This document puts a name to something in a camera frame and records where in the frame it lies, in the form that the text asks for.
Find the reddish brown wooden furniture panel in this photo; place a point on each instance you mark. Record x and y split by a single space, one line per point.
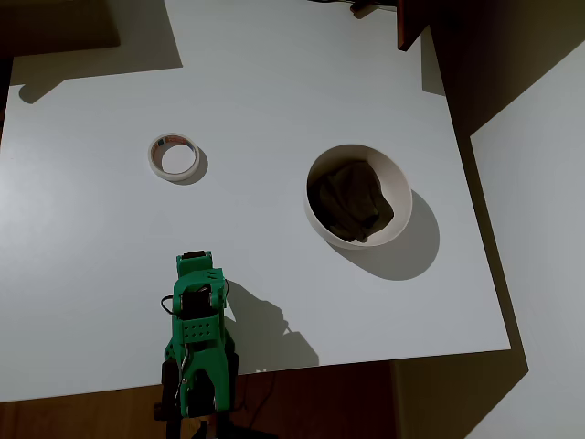
407 23

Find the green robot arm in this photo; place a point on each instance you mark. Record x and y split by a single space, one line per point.
201 329

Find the dark crumpled cloth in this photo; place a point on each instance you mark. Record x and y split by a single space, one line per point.
352 201

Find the beige round bowl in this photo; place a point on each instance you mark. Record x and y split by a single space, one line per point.
393 174

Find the green gripper black servo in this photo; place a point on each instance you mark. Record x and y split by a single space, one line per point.
196 263

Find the white masking tape roll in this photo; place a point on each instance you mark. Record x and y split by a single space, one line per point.
155 167

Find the dark furniture block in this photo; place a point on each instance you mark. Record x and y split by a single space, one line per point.
55 23

